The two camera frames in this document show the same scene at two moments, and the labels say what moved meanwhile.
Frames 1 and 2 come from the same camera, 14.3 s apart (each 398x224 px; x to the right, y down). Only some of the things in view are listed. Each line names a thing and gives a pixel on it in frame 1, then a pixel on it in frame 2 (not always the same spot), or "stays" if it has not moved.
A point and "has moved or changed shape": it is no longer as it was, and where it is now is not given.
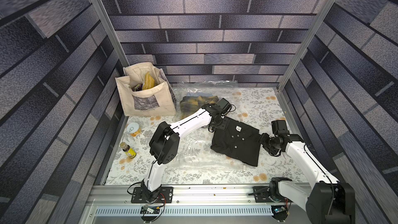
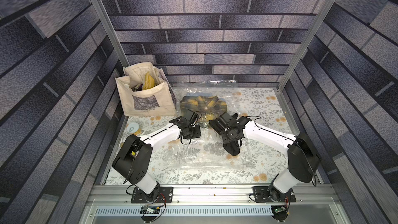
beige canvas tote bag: x=144 y=91 stays
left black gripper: x=212 y=124 -> x=198 y=134
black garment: x=238 y=141 has moved or changed shape
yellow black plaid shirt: x=190 y=104 stays
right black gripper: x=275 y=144 -> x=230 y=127
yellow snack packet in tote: x=149 y=81 stays
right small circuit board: x=280 y=213 stays
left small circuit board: x=149 y=209 stays
